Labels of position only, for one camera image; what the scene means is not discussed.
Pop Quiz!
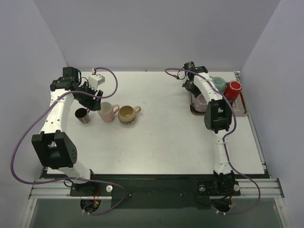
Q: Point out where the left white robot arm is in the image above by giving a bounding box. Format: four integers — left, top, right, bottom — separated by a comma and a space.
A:
31, 67, 105, 196

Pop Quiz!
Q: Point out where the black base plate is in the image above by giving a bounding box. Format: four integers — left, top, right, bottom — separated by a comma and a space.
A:
70, 173, 240, 211

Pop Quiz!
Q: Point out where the pink mug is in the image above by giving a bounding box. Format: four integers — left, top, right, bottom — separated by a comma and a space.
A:
97, 102, 120, 123

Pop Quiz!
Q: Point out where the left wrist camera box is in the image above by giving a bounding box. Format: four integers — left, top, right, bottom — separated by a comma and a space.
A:
88, 74, 105, 90

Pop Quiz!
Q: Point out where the teal mug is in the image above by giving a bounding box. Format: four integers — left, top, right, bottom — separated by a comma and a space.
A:
212, 76, 226, 93

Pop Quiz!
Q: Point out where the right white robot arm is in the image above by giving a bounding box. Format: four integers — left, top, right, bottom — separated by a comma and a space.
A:
182, 62, 233, 175

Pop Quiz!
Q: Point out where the brown striped small cup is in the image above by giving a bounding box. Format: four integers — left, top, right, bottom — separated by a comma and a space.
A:
75, 108, 90, 124

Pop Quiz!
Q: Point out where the lilac mug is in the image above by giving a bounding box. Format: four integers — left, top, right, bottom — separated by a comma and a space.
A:
193, 94, 208, 113

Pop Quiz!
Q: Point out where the metal tray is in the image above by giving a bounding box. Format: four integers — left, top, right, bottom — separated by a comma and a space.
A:
189, 92, 248, 116

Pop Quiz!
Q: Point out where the red mug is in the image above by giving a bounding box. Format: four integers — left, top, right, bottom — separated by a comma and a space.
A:
224, 81, 242, 101

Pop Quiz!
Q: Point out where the beige round mug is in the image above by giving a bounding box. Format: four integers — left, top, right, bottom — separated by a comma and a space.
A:
118, 105, 141, 125

